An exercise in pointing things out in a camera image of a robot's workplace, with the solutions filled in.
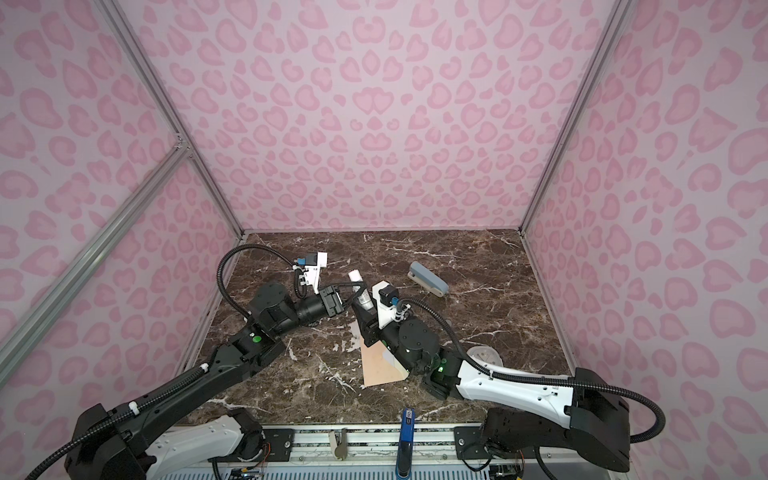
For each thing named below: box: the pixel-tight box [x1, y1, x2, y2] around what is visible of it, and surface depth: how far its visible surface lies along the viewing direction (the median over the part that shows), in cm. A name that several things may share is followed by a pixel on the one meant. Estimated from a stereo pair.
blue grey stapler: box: [407, 261, 449, 298], surface depth 103 cm
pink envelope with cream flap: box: [360, 334, 410, 387], surface depth 87 cm
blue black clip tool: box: [396, 408, 415, 480], surface depth 73 cm
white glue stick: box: [348, 269, 374, 311], surface depth 67 cm
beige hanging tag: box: [328, 428, 348, 461], surface depth 73 cm
